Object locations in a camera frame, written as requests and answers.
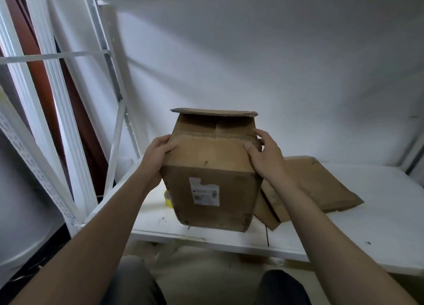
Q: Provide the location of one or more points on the person's right hand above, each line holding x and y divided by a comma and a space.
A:
268, 160

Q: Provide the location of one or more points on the person's left hand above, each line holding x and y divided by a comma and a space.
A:
151, 165

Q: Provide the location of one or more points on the person's left thumb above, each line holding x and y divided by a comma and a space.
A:
169, 147

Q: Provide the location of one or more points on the person's right thumb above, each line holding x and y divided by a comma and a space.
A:
251, 149

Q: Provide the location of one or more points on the brown cardboard box white label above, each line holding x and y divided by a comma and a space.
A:
212, 188

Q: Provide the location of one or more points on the person's left forearm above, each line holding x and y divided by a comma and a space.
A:
96, 245

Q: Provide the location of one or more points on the person's right forearm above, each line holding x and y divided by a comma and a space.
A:
326, 245

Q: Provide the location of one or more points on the yellow tape roll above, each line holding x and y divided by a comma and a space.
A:
169, 200

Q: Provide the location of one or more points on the flattened brown cardboard box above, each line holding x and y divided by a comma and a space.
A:
314, 188

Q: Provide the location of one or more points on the white perforated rack upright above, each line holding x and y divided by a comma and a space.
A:
36, 169

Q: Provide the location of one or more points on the person's left leg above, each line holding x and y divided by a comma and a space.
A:
132, 283

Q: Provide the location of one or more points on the person's leg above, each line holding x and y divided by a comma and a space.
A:
281, 288
132, 283

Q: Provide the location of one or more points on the person's right leg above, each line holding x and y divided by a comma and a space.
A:
281, 288

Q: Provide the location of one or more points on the white metal shelving rack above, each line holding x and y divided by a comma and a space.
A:
381, 212

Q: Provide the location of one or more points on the brown wooden door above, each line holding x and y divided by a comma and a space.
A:
39, 77

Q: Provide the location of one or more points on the white round container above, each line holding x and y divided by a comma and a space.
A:
20, 215

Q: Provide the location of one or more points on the white door frame moulding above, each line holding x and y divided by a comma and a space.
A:
66, 122

